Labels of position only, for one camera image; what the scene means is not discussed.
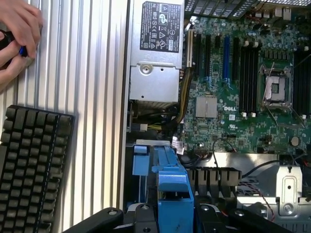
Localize grey metal disk bay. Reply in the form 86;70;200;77
236;165;311;219

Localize black RAM slot bank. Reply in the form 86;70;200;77
239;41;260;118
293;45;311;119

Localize long black expansion slot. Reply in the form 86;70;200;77
232;37;240;81
205;34;212;78
195;33;203;76

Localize blue expansion slot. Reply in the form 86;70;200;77
223;36;231;80

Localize white expansion slot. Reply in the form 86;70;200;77
186;29;195;68

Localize person's right hand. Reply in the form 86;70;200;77
0;33;37;92

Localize person's left hand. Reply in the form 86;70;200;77
0;0;44;60

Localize black plastic card guide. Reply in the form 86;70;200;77
186;166;243;199

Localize black keyboard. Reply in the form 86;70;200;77
0;104;75;233

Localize green Dell motherboard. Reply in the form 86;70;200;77
179;9;311;156

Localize silver chipset heat sink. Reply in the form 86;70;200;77
195;96;218;118

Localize open grey PC case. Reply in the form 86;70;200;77
121;0;311;233

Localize silver power supply unit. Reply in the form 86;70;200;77
128;0;186;104

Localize red and black twisted wire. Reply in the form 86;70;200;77
239;183;276;220

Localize thin black wire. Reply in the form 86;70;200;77
212;137;238;168

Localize CPU socket with metal frame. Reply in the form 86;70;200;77
258;62;294;112

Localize yellow and black power cables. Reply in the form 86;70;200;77
148;67;195;133

